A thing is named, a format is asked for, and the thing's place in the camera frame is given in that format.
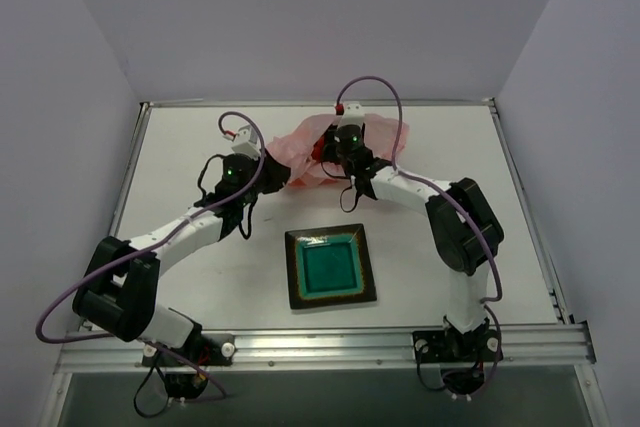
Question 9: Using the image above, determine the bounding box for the aluminium front rail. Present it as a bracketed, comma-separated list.
[55, 324, 596, 373]

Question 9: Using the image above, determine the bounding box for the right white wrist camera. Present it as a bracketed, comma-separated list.
[334, 103, 365, 128]

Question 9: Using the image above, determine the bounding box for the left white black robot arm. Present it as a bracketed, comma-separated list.
[72, 153, 291, 352]

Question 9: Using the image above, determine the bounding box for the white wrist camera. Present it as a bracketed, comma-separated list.
[334, 103, 365, 128]
[231, 125, 261, 159]

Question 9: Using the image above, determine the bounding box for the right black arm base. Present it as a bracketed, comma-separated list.
[412, 320, 504, 402]

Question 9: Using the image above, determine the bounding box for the pink plastic bag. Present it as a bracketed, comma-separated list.
[267, 113, 409, 188]

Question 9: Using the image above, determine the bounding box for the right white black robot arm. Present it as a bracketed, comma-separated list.
[314, 124, 504, 334]

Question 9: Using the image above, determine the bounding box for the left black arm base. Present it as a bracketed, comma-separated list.
[143, 333, 236, 404]

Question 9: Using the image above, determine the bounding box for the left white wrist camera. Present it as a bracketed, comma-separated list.
[231, 125, 261, 159]

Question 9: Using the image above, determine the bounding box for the square green black plate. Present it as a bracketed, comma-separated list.
[284, 223, 377, 310]

